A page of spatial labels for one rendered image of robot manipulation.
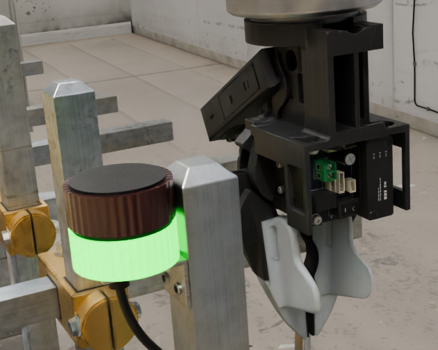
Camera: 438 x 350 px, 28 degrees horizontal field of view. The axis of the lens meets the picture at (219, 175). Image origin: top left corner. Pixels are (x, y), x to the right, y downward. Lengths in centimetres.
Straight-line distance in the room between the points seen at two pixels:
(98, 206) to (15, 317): 35
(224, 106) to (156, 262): 14
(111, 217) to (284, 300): 15
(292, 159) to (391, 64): 461
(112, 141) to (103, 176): 83
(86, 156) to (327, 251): 24
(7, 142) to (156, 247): 52
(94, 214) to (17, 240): 51
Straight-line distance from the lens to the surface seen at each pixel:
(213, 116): 59
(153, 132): 134
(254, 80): 53
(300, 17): 49
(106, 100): 157
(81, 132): 72
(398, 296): 296
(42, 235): 97
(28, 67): 204
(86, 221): 46
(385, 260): 323
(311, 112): 49
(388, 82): 513
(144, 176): 48
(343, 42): 47
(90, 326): 74
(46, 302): 80
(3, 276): 128
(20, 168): 97
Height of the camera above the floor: 128
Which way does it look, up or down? 17 degrees down
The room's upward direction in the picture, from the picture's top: 4 degrees counter-clockwise
